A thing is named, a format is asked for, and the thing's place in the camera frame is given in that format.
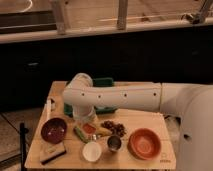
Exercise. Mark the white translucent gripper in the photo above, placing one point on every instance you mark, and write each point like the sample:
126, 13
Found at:
91, 120

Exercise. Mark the red apple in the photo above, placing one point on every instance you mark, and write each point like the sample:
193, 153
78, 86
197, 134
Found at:
88, 128

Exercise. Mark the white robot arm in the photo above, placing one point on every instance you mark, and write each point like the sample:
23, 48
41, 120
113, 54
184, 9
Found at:
192, 103

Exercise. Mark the white paper cup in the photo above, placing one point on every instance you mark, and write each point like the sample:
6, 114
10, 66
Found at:
92, 151

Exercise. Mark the small metal cup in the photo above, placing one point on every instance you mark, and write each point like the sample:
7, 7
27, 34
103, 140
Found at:
114, 143

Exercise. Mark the green cucumber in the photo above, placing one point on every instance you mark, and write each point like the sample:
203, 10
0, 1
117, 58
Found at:
79, 134

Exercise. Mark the yellow banana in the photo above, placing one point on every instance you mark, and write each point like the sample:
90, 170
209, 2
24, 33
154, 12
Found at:
103, 131

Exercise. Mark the dark red bowl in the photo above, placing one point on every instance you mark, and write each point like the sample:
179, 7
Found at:
54, 130

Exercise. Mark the green plastic tray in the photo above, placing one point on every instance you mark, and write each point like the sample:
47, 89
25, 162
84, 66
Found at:
97, 82

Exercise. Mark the bunch of red grapes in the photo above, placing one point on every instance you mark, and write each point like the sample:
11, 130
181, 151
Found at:
116, 128

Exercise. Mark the wooden block brush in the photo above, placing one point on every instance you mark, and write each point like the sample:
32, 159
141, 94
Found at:
51, 151

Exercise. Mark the orange bowl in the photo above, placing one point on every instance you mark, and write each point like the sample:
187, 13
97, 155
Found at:
144, 144

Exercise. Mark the black chair frame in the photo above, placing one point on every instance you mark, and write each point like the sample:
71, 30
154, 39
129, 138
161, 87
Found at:
23, 131

